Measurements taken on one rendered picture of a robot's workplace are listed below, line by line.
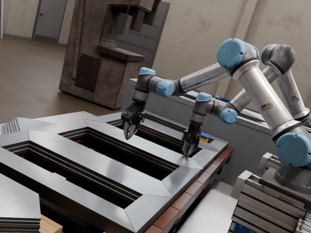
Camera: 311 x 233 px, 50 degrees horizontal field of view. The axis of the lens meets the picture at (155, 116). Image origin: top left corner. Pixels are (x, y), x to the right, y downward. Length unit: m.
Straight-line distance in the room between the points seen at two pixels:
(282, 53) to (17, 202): 1.29
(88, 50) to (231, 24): 6.88
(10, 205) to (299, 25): 10.94
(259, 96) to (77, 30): 5.12
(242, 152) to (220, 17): 9.86
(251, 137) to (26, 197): 1.74
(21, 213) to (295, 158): 0.87
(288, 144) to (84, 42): 5.19
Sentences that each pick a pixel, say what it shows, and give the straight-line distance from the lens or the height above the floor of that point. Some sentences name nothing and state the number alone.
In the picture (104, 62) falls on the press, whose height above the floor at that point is 0.77.
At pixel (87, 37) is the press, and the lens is 6.10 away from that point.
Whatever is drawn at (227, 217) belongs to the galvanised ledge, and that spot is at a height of 0.68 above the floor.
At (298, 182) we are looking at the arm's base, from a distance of 1.37.
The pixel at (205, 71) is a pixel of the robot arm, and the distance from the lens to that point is 1.55.
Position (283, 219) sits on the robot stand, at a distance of 1.43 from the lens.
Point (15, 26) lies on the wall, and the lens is 13.37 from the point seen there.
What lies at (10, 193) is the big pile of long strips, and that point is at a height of 0.85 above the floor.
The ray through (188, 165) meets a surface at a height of 0.86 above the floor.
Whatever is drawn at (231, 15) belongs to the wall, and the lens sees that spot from 12.05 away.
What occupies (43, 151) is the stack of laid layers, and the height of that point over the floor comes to 0.85.
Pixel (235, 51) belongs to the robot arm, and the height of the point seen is 1.46.
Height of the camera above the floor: 1.43
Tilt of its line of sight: 13 degrees down
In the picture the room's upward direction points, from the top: 17 degrees clockwise
